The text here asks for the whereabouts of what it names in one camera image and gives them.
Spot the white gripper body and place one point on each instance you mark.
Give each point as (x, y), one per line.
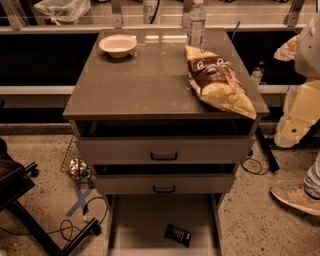
(309, 55)

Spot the black rxbar chocolate bar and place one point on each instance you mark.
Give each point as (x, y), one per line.
(178, 235)

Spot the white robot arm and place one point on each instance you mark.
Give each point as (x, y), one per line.
(304, 49)

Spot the grey drawer cabinet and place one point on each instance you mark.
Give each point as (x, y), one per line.
(151, 84)

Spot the bottom open drawer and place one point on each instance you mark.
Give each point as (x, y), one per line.
(137, 225)

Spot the middle grey drawer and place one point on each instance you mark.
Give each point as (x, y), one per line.
(164, 178)

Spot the grey drawer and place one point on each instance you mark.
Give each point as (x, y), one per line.
(164, 178)
(142, 142)

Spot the top grey drawer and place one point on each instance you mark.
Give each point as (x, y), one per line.
(142, 142)

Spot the small bottle behind cabinet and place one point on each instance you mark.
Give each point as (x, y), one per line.
(258, 72)

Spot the beige trouser leg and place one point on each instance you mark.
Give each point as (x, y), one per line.
(312, 180)

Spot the tan sneaker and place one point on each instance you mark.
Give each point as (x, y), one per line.
(298, 199)

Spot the brown yellow chip bag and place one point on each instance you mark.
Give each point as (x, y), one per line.
(215, 82)

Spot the clear water bottle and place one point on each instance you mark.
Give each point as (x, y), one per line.
(196, 24)

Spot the white bowl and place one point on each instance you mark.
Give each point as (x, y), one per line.
(118, 46)

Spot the clear plastic bag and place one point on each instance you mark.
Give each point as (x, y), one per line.
(63, 11)

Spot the wire basket with snacks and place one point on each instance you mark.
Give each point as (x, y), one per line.
(74, 166)

